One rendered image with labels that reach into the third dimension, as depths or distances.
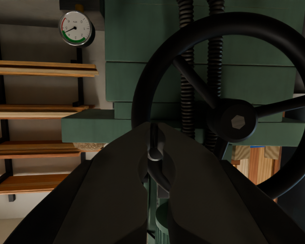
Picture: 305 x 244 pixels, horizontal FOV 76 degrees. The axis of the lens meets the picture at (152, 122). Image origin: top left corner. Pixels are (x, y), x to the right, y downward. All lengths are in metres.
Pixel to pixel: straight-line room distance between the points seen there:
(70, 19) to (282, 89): 0.48
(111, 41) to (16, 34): 2.82
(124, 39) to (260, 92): 0.33
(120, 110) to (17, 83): 2.80
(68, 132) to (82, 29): 0.23
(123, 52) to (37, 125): 2.78
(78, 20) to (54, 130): 2.74
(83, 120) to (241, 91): 0.37
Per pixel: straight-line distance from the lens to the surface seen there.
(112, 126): 0.47
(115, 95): 0.46
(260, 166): 2.30
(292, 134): 0.58
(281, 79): 0.55
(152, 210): 0.96
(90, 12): 0.47
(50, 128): 3.13
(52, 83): 3.05
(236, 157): 0.53
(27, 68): 2.63
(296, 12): 0.58
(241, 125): 0.29
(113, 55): 0.47
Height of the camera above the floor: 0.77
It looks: 9 degrees up
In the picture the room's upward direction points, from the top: 179 degrees counter-clockwise
